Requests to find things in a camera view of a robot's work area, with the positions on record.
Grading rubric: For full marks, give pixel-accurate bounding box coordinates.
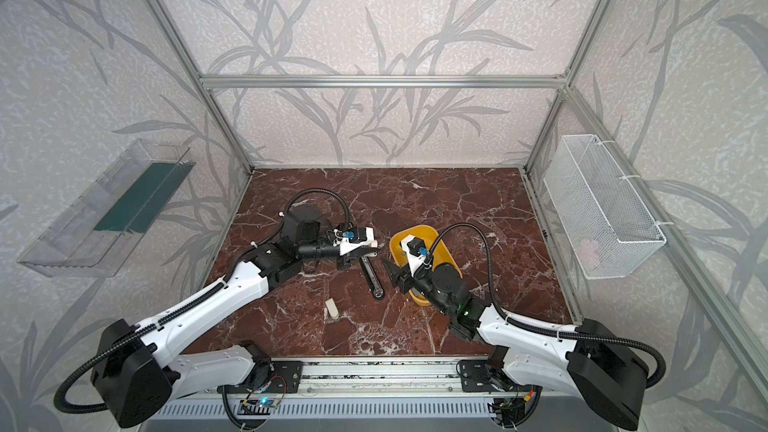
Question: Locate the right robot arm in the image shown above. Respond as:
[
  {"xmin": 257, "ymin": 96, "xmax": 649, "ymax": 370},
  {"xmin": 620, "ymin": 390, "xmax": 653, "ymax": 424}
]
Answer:
[{"xmin": 383, "ymin": 260, "xmax": 663, "ymax": 431}]

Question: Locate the beige white stapler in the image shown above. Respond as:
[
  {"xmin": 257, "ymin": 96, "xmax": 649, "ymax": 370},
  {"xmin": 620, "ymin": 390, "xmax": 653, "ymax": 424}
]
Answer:
[{"xmin": 325, "ymin": 299, "xmax": 340, "ymax": 320}]

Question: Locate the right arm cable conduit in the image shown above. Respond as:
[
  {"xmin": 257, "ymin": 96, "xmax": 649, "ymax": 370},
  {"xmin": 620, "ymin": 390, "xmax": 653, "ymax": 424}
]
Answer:
[{"xmin": 422, "ymin": 221, "xmax": 668, "ymax": 390}]

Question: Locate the aluminium frame crossbar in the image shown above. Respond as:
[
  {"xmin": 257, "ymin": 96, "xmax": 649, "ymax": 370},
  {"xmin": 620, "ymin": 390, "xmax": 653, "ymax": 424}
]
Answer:
[{"xmin": 198, "ymin": 75, "xmax": 566, "ymax": 89}]

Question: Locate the aluminium frame corner post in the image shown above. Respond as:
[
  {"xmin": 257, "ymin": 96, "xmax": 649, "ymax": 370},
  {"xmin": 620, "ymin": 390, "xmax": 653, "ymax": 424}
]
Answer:
[{"xmin": 143, "ymin": 0, "xmax": 254, "ymax": 174}]

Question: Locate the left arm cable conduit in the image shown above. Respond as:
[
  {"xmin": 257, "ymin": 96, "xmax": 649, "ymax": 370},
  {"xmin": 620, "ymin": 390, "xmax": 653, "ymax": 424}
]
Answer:
[{"xmin": 53, "ymin": 187, "xmax": 353, "ymax": 415}]

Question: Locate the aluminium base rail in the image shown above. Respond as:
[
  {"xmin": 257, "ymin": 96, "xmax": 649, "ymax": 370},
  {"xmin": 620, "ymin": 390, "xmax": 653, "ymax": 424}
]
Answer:
[{"xmin": 267, "ymin": 351, "xmax": 582, "ymax": 399}]

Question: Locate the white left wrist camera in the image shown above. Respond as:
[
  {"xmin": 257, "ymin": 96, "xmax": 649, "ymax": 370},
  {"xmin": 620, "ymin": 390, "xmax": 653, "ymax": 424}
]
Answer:
[{"xmin": 334, "ymin": 226, "xmax": 378, "ymax": 257}]

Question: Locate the white wire wall basket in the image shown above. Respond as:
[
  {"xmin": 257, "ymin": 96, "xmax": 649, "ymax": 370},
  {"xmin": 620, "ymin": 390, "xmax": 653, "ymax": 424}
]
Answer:
[{"xmin": 544, "ymin": 134, "xmax": 667, "ymax": 280}]

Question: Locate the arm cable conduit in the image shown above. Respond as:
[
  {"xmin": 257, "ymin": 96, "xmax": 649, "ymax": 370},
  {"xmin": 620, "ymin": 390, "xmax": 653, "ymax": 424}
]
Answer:
[
  {"xmin": 53, "ymin": 187, "xmax": 353, "ymax": 415},
  {"xmin": 422, "ymin": 221, "xmax": 668, "ymax": 390}
]

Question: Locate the white slotted cable duct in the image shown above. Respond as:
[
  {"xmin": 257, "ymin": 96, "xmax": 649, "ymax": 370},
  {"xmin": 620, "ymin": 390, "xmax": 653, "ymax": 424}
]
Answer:
[{"xmin": 143, "ymin": 397, "xmax": 625, "ymax": 421}]

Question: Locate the yellow plastic tray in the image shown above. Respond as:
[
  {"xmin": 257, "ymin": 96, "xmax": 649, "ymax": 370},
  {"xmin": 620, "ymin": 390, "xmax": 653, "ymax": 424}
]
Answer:
[{"xmin": 389, "ymin": 225, "xmax": 463, "ymax": 278}]

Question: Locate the clear plastic wall bin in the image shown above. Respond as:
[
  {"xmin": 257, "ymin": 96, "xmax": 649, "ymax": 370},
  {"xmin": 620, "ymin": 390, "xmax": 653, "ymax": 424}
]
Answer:
[{"xmin": 18, "ymin": 139, "xmax": 196, "ymax": 278}]

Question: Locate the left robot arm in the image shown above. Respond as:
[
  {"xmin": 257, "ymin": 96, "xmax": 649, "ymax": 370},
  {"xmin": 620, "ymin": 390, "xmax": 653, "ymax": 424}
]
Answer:
[{"xmin": 91, "ymin": 205, "xmax": 377, "ymax": 428}]

